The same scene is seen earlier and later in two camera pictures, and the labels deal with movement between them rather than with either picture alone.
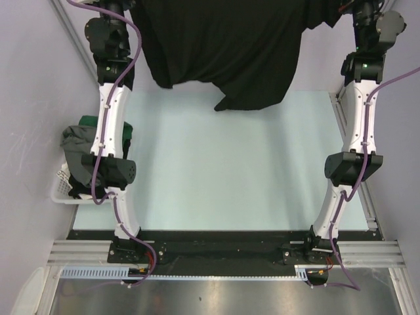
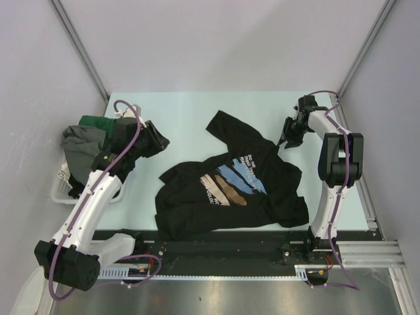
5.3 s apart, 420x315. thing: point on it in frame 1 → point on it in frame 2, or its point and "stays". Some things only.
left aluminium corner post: (75, 37) stays
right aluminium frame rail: (337, 105) stays
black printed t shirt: (251, 50) → (237, 186)
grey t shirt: (77, 141) stays
